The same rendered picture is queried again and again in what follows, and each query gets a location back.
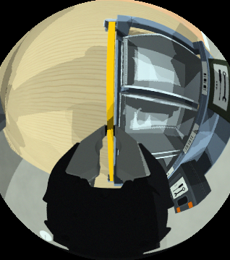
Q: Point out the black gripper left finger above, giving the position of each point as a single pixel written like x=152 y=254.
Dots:
x=81 y=161

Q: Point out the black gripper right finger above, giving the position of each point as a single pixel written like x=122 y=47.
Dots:
x=134 y=162

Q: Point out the dark grey tool case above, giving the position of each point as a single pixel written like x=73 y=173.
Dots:
x=188 y=186

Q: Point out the yellow bar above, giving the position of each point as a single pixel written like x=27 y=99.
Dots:
x=110 y=96

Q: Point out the dark green case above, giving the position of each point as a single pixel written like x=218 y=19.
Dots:
x=219 y=95

